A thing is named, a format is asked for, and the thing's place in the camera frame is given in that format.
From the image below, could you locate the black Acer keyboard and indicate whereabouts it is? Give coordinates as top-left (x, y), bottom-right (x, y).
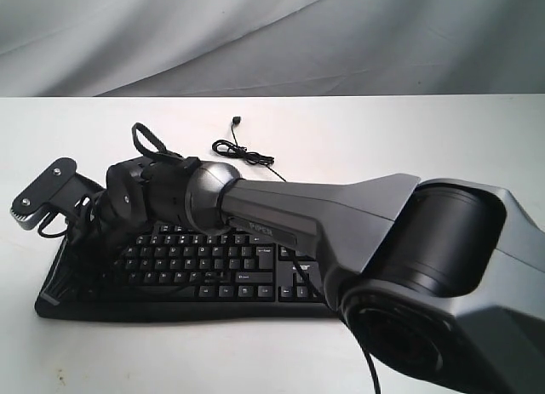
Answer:
top-left (34, 223), bottom-right (336, 323)

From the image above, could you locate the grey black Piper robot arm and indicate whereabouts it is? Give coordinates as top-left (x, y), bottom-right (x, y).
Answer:
top-left (35, 124), bottom-right (544, 393)

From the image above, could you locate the grey backdrop cloth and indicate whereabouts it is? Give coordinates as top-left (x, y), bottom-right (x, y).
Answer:
top-left (1, 0), bottom-right (544, 97)

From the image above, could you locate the black keyboard USB cable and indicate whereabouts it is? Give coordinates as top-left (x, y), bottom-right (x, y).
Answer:
top-left (211, 115), bottom-right (290, 185)

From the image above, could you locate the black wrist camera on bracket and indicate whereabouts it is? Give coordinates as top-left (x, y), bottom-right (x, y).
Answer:
top-left (10, 157), bottom-right (104, 231)

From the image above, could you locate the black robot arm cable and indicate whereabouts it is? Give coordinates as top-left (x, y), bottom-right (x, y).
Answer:
top-left (169, 244), bottom-right (387, 394)

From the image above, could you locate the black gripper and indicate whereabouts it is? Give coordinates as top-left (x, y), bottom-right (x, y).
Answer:
top-left (38, 193), bottom-right (141, 305)

